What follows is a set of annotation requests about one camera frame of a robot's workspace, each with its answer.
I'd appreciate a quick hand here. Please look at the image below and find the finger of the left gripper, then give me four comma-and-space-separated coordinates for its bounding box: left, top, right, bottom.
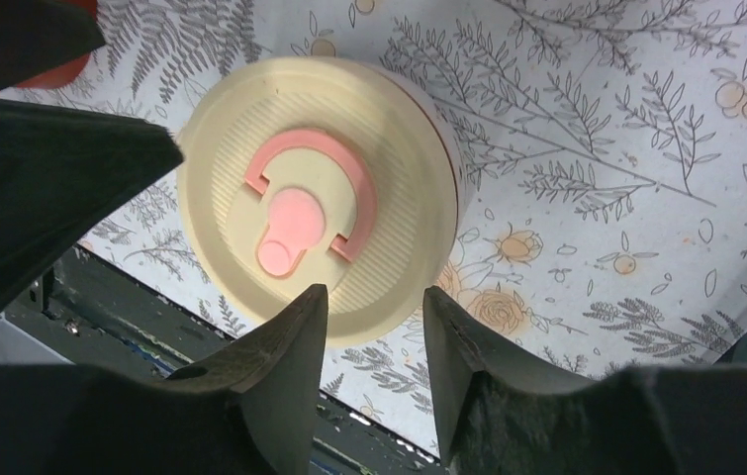
0, 99, 183, 312
0, 0, 106, 91

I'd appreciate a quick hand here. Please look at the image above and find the red brown round lid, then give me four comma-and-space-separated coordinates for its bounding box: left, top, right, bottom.
16, 0, 98, 90

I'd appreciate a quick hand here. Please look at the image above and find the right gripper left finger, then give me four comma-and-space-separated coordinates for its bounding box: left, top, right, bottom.
0, 284, 328, 474

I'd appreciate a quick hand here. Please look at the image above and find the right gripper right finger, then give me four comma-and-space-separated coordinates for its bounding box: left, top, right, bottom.
422, 287, 747, 474

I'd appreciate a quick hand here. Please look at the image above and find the cream lid pink handle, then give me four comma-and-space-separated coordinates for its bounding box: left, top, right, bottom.
177, 56, 475, 347

